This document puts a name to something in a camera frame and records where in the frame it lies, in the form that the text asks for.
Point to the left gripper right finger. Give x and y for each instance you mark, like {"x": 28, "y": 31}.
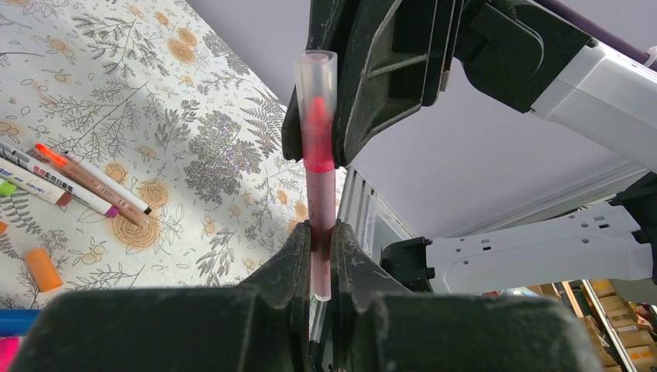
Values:
{"x": 380, "y": 325}

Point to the magenta cap pen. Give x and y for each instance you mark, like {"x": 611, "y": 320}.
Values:
{"x": 34, "y": 166}

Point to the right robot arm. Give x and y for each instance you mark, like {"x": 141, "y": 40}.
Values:
{"x": 515, "y": 146}

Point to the green cap pen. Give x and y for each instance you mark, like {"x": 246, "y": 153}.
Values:
{"x": 7, "y": 188}

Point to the black cap pen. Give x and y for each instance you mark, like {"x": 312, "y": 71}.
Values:
{"x": 115, "y": 186}

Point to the orange pen cap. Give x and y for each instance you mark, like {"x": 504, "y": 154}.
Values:
{"x": 43, "y": 270}

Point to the brown cap white pen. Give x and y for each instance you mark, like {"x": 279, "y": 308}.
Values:
{"x": 33, "y": 184}

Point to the orange pen group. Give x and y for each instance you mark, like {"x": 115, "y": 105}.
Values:
{"x": 102, "y": 189}

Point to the floral table mat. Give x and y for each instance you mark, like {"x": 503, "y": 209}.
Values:
{"x": 150, "y": 95}

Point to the pink highlighter cap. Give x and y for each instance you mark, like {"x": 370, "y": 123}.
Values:
{"x": 9, "y": 347}

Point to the clear pink pen cap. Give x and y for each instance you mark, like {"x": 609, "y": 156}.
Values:
{"x": 316, "y": 102}

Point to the pink pen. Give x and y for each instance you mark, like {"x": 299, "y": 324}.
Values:
{"x": 321, "y": 191}

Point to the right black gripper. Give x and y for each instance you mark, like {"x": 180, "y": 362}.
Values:
{"x": 393, "y": 58}

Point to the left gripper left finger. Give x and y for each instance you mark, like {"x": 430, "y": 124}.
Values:
{"x": 260, "y": 324}

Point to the blue marker cap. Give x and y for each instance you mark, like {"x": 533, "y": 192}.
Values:
{"x": 17, "y": 322}

